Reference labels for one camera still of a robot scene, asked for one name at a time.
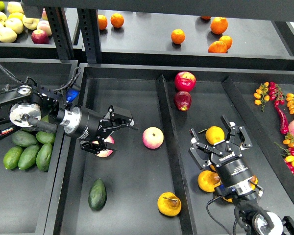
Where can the black shelf post right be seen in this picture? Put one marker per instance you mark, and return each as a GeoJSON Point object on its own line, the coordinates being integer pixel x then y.
{"type": "Point", "coordinates": [88, 22]}

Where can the green avocado top left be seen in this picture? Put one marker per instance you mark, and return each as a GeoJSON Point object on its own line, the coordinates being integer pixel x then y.
{"type": "Point", "coordinates": [45, 118]}

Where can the bright red apple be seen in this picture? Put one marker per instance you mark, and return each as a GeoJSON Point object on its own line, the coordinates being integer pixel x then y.
{"type": "Point", "coordinates": [185, 81]}

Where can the cherry tomato vine upper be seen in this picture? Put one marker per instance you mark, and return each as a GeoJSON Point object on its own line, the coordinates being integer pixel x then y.
{"type": "Point", "coordinates": [268, 91]}

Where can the pink apple left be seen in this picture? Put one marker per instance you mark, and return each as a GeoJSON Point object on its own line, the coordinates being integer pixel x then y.
{"type": "Point", "coordinates": [107, 152]}

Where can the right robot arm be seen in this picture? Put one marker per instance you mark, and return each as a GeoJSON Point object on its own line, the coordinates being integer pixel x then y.
{"type": "Point", "coordinates": [250, 216]}

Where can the orange on shelf far left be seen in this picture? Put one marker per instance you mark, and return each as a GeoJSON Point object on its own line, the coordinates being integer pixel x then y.
{"type": "Point", "coordinates": [102, 22]}

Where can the pink apple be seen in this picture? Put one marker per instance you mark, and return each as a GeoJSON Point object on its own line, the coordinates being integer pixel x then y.
{"type": "Point", "coordinates": [153, 137]}
{"type": "Point", "coordinates": [107, 152]}

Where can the light green avocado bottom left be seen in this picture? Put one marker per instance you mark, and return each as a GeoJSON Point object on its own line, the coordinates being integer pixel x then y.
{"type": "Point", "coordinates": [12, 157]}

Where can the orange on shelf centre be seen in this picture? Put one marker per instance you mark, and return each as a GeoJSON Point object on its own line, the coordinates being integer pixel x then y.
{"type": "Point", "coordinates": [178, 36]}

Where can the red apple on shelf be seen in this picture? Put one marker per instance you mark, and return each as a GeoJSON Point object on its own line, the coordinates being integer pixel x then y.
{"type": "Point", "coordinates": [39, 36]}

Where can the yellow pear lower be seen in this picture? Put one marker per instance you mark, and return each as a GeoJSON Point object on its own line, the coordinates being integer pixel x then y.
{"type": "Point", "coordinates": [228, 199]}

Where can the green avocado bottom middle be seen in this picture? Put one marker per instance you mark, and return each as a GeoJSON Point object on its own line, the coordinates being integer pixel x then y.
{"type": "Point", "coordinates": [28, 157]}

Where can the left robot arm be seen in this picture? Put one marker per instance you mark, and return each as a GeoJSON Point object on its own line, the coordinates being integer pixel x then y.
{"type": "Point", "coordinates": [31, 106]}

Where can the green avocado under gripper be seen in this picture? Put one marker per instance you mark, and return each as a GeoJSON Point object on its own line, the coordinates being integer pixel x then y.
{"type": "Point", "coordinates": [44, 156]}

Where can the orange on shelf front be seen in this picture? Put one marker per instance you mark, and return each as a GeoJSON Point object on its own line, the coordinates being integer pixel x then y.
{"type": "Point", "coordinates": [218, 47]}

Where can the black tray divider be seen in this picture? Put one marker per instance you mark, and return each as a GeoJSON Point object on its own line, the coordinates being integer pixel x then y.
{"type": "Point", "coordinates": [264, 127]}
{"type": "Point", "coordinates": [186, 217]}

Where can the dark red apple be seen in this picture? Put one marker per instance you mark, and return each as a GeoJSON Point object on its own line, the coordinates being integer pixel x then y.
{"type": "Point", "coordinates": [182, 100]}

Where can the green avocado top right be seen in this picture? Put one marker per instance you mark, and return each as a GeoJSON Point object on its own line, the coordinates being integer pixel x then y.
{"type": "Point", "coordinates": [44, 137]}

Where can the black tray divider left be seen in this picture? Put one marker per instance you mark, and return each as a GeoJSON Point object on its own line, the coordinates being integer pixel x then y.
{"type": "Point", "coordinates": [186, 217]}

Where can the yellow pear left of pile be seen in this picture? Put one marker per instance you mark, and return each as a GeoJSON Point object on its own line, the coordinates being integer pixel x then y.
{"type": "Point", "coordinates": [208, 181]}

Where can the pale peach on shelf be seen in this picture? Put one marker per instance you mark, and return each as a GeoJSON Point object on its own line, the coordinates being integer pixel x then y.
{"type": "Point", "coordinates": [44, 26]}

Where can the dark green avocado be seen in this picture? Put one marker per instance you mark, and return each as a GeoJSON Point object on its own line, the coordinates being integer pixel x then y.
{"type": "Point", "coordinates": [97, 195]}

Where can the red chili pepper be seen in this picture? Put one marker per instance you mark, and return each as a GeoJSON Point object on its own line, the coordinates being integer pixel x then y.
{"type": "Point", "coordinates": [284, 125]}

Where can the cherry tomato cluster lower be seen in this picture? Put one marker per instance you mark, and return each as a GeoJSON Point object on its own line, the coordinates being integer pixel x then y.
{"type": "Point", "coordinates": [288, 155]}

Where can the yellow pear with stem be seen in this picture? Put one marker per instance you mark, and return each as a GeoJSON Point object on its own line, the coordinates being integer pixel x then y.
{"type": "Point", "coordinates": [169, 204]}

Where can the black shelf post left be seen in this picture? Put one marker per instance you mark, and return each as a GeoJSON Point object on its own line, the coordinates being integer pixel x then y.
{"type": "Point", "coordinates": [60, 32]}

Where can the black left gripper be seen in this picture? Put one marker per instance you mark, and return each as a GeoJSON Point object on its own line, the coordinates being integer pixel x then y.
{"type": "Point", "coordinates": [91, 125]}

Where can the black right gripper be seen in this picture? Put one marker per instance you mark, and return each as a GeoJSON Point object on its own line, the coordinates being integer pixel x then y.
{"type": "Point", "coordinates": [226, 157]}

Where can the orange on shelf right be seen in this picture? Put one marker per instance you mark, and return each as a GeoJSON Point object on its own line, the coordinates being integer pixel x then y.
{"type": "Point", "coordinates": [227, 40]}

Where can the black shelf post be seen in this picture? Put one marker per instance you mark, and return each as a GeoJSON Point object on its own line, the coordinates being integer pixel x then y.
{"type": "Point", "coordinates": [88, 22]}
{"type": "Point", "coordinates": [60, 32]}

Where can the pink apple centre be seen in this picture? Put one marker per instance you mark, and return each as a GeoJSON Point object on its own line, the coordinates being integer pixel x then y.
{"type": "Point", "coordinates": [153, 137]}

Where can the black tray divider right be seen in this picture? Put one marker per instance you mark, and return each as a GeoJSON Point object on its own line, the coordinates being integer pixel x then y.
{"type": "Point", "coordinates": [264, 127]}

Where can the yellow pear brown tip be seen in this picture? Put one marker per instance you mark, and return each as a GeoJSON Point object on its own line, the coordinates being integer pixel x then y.
{"type": "Point", "coordinates": [254, 181]}

